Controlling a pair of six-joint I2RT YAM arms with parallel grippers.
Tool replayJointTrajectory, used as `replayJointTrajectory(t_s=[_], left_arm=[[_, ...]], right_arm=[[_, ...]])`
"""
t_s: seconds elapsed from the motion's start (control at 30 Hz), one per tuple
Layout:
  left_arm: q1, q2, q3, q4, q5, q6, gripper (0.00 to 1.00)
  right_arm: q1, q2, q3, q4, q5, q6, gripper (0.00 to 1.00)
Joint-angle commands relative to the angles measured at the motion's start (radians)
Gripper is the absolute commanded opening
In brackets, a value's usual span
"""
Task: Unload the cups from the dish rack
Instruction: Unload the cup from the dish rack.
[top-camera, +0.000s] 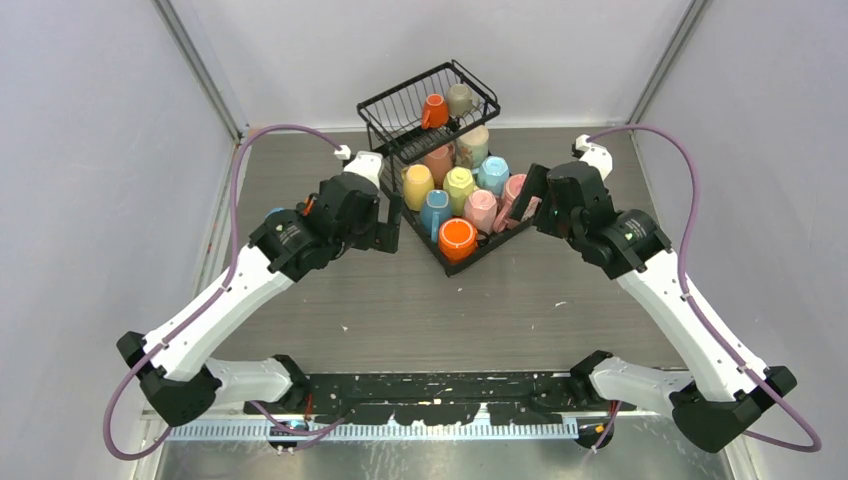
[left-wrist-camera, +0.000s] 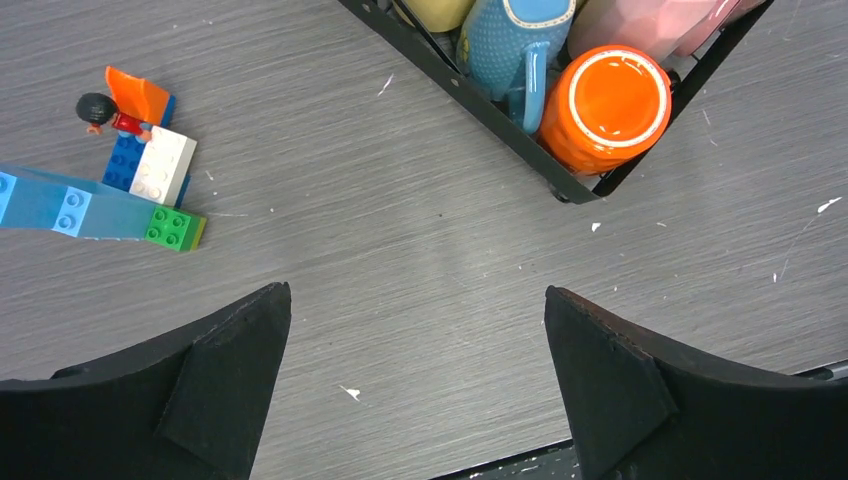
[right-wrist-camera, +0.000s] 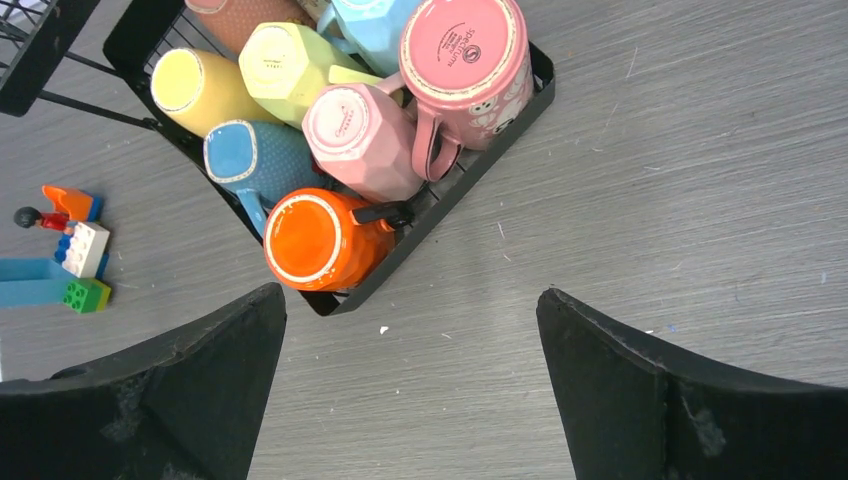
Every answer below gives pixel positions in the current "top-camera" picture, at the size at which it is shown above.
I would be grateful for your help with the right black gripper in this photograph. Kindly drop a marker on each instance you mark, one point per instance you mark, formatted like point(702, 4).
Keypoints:
point(534, 185)

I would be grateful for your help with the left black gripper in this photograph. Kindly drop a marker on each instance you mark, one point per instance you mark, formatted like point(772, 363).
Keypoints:
point(385, 235)

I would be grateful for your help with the light pink faceted mug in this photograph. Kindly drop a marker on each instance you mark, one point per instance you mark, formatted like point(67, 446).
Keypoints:
point(480, 210)

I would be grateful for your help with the large orange mug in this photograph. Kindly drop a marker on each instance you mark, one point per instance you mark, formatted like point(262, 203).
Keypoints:
point(457, 239)

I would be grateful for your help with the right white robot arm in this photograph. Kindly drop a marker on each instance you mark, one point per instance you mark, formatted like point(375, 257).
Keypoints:
point(713, 401)

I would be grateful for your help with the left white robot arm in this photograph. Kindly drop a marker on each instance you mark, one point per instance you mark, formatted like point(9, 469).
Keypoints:
point(174, 364)

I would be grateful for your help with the pink patterned mug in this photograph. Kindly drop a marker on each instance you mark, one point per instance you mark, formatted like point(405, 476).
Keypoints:
point(512, 189)

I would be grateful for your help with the light blue faceted mug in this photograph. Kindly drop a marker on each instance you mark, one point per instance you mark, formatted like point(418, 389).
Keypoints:
point(492, 175)

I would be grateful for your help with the yellow mug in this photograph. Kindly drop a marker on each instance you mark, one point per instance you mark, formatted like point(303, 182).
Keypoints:
point(417, 182)

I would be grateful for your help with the cream floral mug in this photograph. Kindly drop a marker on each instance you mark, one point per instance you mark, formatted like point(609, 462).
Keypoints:
point(472, 148)

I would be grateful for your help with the yellow-green faceted mug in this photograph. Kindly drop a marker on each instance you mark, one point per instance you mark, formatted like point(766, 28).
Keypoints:
point(459, 184)

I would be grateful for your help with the salmon pink mug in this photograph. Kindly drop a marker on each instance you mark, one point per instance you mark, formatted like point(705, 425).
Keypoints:
point(440, 162)

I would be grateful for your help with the beige grey cup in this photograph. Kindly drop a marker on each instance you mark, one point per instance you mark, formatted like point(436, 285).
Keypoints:
point(461, 100)

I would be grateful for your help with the small orange cup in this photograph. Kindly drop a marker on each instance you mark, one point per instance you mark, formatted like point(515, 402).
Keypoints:
point(435, 112)

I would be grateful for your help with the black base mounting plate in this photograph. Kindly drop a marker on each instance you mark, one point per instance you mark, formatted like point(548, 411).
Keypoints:
point(442, 398)

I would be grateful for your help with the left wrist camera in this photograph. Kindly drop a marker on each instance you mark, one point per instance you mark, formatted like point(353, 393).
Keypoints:
point(364, 163)

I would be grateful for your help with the black wire dish rack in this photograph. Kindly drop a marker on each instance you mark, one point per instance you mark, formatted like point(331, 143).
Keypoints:
point(431, 131)

